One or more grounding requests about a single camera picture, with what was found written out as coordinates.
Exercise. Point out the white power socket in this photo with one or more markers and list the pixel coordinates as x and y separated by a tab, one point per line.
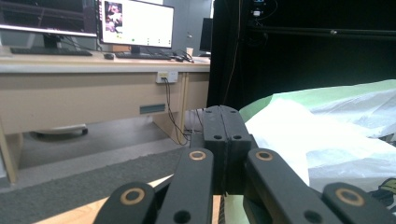
168	76

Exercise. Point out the wide dark monitor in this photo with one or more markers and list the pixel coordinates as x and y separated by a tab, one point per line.
46	15

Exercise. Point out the camera on stand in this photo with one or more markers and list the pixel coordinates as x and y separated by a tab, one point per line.
257	9

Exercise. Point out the white chair base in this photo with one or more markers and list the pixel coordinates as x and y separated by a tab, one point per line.
62	129

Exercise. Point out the small dark monitor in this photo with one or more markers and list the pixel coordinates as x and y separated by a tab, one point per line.
206	34

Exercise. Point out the lit white monitor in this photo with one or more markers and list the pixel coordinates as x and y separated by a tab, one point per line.
140	21

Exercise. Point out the black computer mouse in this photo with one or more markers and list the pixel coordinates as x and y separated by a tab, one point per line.
109	56

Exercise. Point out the beige office desk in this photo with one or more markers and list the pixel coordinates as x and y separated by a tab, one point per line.
77	99

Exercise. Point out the black curtain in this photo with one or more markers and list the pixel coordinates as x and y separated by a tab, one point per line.
311	68

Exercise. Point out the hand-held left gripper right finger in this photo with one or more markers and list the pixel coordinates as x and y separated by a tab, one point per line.
238	155

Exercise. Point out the black keyboard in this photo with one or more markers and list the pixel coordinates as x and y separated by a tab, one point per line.
141	56
49	51

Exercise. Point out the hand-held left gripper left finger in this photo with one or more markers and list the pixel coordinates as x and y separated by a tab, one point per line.
214	149

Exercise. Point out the panda print plastic bag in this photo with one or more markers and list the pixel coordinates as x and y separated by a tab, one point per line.
327	140

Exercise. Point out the paper cup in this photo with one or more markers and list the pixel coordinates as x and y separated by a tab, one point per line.
190	51

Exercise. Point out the black metal bar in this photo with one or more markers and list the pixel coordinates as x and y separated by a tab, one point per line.
311	31

